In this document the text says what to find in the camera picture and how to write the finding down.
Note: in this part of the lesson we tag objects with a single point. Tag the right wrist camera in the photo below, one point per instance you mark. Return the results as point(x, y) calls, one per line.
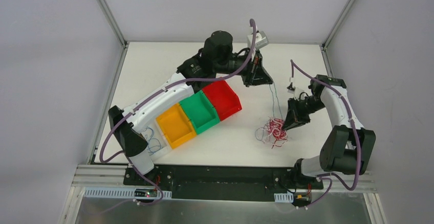
point(298, 94)

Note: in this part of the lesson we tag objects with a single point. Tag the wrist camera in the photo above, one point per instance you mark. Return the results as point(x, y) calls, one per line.
point(261, 40)
point(298, 94)

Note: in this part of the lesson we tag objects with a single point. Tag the red plastic bin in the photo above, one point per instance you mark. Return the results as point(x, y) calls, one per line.
point(223, 98)

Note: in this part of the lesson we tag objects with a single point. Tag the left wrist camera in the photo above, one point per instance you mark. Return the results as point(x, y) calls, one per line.
point(261, 40)

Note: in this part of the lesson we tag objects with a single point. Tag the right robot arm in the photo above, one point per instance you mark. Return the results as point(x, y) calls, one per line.
point(348, 147)

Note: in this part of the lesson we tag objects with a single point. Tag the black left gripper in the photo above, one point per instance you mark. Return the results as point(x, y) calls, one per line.
point(253, 68)

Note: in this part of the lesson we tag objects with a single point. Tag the green plastic bin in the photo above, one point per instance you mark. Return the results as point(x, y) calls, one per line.
point(200, 112)

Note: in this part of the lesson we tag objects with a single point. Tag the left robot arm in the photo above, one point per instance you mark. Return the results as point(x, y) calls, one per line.
point(215, 61)

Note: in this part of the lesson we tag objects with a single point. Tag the yellow plastic bin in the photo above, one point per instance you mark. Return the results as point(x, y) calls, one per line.
point(176, 126)

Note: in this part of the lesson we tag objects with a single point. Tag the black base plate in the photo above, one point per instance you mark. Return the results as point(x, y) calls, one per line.
point(227, 182)

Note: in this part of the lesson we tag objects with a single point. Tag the clear plastic bin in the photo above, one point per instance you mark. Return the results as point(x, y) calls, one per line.
point(158, 145)

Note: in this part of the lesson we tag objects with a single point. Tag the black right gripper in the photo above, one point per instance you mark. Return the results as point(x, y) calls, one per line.
point(295, 106)

